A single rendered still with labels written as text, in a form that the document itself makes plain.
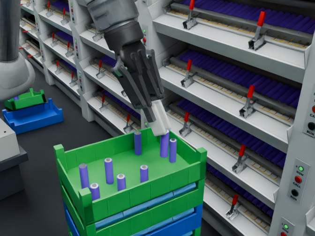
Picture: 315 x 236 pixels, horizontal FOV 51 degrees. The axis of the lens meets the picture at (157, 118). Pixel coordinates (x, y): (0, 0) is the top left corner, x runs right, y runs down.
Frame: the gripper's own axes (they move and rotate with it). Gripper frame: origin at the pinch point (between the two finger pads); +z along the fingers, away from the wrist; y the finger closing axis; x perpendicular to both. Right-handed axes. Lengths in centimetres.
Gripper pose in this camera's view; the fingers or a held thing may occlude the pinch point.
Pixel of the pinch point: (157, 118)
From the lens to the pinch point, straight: 70.7
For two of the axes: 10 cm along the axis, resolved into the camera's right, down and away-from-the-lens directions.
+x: 7.9, -1.6, -6.0
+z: 3.7, 9.0, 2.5
